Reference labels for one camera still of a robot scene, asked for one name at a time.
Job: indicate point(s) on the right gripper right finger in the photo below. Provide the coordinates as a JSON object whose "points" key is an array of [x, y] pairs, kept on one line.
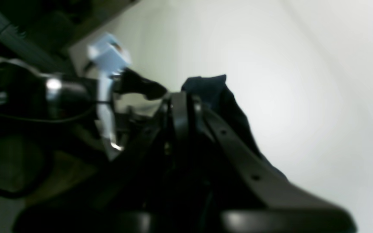
{"points": [[250, 196]]}

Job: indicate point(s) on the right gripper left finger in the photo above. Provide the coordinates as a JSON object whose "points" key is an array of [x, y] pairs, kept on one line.
{"points": [[144, 190]]}

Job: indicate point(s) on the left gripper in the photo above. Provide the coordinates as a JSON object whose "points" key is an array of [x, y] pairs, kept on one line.
{"points": [[107, 110]]}

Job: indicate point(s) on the black long-sleeve t-shirt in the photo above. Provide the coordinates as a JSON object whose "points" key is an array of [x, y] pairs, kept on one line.
{"points": [[191, 203]]}

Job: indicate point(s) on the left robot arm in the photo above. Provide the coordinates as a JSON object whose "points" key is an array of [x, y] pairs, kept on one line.
{"points": [[45, 106]]}

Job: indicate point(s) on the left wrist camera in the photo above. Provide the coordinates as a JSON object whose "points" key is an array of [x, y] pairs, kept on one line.
{"points": [[108, 54]]}

